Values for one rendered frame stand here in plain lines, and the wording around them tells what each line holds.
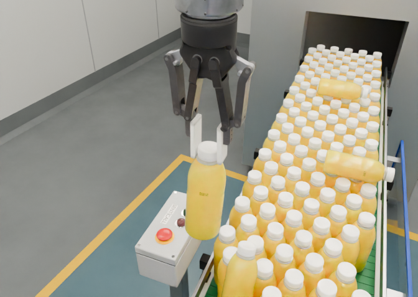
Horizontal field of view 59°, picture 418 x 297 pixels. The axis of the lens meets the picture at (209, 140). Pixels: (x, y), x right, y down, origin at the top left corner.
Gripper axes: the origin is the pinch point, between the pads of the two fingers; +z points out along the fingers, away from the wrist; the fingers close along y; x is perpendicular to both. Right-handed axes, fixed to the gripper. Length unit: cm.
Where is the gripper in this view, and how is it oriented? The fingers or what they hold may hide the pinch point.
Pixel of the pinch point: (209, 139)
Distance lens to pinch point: 60.0
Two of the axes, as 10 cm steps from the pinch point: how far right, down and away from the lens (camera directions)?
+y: 9.3, 2.1, -3.1
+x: 3.7, -5.2, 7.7
